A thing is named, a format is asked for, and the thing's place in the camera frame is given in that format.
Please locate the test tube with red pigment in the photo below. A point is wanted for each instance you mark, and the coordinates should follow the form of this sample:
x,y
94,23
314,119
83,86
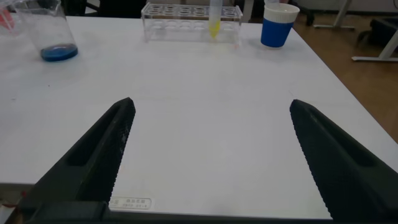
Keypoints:
x,y
5,18

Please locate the black padded chair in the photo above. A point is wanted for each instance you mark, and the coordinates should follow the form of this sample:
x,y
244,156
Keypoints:
x,y
124,8

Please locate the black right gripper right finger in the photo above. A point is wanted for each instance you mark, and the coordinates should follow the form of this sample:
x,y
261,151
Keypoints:
x,y
351,174

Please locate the clear acrylic test tube rack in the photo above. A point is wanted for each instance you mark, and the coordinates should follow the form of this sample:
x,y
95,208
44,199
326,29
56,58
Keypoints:
x,y
18,28
174,30

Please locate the white table label sticker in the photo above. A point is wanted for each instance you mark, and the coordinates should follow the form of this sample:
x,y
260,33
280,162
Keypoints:
x,y
132,203

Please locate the test tube with yellow pigment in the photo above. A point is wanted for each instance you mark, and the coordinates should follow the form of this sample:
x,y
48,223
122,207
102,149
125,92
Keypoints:
x,y
214,28

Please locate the clear glass beaker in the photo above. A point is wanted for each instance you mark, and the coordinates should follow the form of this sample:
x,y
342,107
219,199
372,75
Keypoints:
x,y
59,53

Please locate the blue and white paper cup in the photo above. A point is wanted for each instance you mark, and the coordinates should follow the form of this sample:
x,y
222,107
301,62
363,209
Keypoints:
x,y
276,33

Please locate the white height adjustable desk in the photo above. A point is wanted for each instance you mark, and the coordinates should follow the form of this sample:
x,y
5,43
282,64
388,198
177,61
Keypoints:
x,y
373,58

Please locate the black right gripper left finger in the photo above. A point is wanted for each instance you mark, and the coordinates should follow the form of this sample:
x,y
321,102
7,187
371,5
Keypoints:
x,y
93,155

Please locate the black office chair with armrests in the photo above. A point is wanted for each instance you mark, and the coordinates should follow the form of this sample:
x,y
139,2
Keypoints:
x,y
74,6

